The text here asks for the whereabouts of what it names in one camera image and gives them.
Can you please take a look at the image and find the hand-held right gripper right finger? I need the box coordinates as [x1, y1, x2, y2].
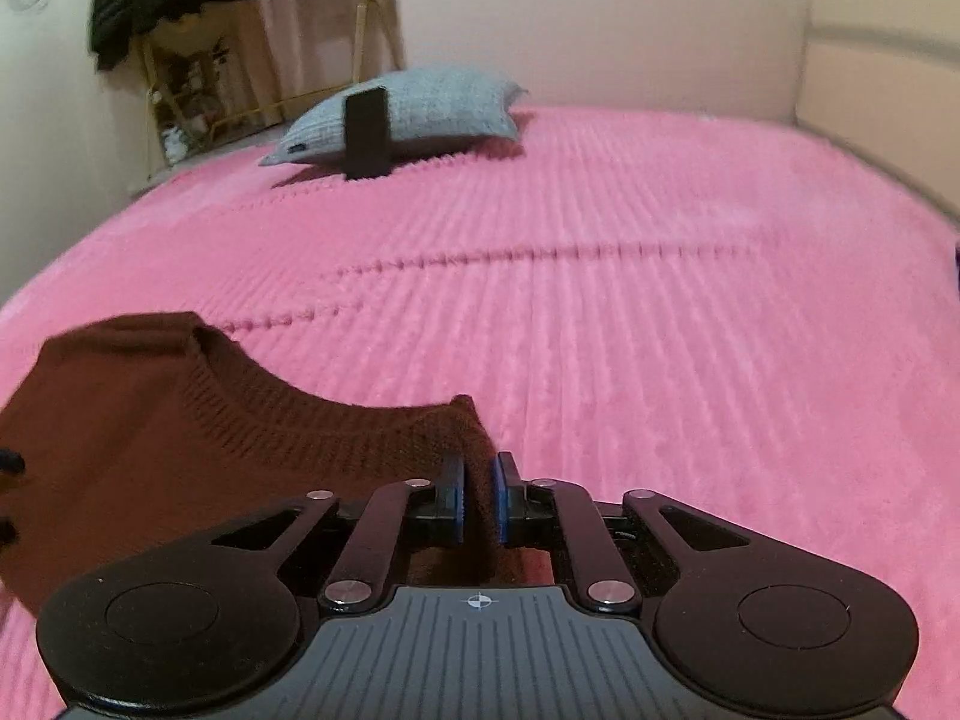
[491, 452, 751, 614]

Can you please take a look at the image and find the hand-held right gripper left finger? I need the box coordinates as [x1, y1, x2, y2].
[210, 452, 472, 614]

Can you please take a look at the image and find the brown knit sweater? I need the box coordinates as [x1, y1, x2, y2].
[0, 311, 556, 616]

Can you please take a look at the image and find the gold metal clothes rack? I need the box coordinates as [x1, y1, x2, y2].
[139, 0, 406, 147]

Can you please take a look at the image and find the pink ribbed blanket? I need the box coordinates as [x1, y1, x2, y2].
[0, 105, 960, 720]

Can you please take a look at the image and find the black rectangular object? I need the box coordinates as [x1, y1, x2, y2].
[343, 88, 391, 182]

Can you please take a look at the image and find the grey knit pillow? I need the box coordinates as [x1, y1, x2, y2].
[259, 66, 528, 167]

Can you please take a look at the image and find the pink curtain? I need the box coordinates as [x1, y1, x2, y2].
[247, 0, 398, 121]

